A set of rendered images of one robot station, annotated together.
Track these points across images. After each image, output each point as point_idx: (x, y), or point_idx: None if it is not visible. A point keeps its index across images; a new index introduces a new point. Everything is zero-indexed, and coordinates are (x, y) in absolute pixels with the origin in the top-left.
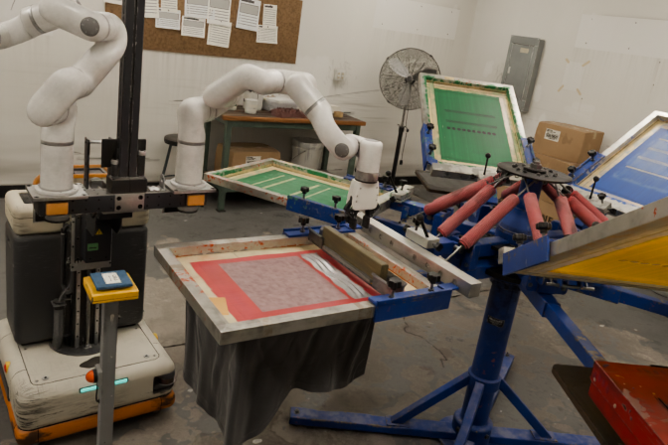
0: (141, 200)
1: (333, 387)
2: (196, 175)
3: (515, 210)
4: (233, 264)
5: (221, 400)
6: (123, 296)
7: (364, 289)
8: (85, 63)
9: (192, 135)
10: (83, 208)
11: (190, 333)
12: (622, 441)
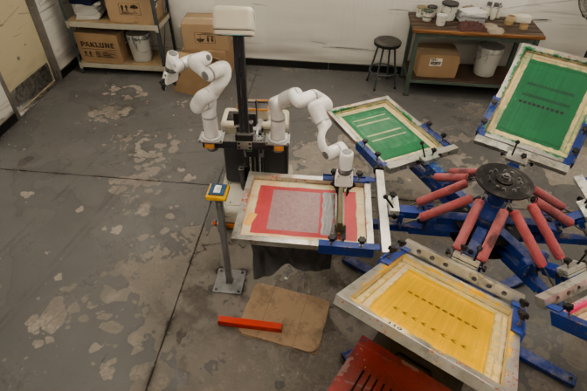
0: (250, 145)
1: (309, 270)
2: (278, 136)
3: (484, 201)
4: (280, 191)
5: None
6: (218, 199)
7: None
8: (210, 86)
9: (274, 117)
10: (222, 146)
11: None
12: None
